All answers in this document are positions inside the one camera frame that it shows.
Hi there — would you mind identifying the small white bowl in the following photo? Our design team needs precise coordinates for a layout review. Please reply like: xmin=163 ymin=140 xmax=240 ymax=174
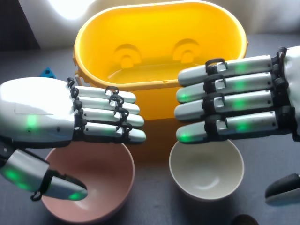
xmin=168 ymin=138 xmax=245 ymax=200

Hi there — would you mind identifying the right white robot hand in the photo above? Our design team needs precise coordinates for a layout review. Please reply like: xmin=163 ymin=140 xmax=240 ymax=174
xmin=173 ymin=45 xmax=300 ymax=207

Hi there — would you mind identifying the yellow plastic tub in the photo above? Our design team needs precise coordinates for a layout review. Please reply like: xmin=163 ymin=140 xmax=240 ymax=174
xmin=73 ymin=0 xmax=249 ymax=163

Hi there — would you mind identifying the grey table cloth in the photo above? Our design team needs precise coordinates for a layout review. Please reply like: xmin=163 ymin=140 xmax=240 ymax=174
xmin=0 ymin=32 xmax=300 ymax=225

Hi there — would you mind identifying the large pink bowl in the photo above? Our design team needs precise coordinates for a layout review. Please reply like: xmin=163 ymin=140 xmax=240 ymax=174
xmin=41 ymin=140 xmax=136 ymax=223

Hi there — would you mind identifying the round brown cookie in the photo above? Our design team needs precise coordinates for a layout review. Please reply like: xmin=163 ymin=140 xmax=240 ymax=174
xmin=231 ymin=213 xmax=260 ymax=225

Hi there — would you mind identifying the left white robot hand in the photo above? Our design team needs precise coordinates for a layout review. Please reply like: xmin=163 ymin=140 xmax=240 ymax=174
xmin=0 ymin=77 xmax=147 ymax=202

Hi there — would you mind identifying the blue toy block with holes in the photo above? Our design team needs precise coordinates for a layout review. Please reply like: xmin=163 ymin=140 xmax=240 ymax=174
xmin=39 ymin=67 xmax=57 ymax=79

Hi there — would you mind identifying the white fabric backdrop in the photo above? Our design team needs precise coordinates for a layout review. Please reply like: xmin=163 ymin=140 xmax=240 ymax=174
xmin=21 ymin=0 xmax=300 ymax=49

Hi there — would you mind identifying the dark board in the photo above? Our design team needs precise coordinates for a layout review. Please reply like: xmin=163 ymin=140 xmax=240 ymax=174
xmin=0 ymin=0 xmax=41 ymax=52

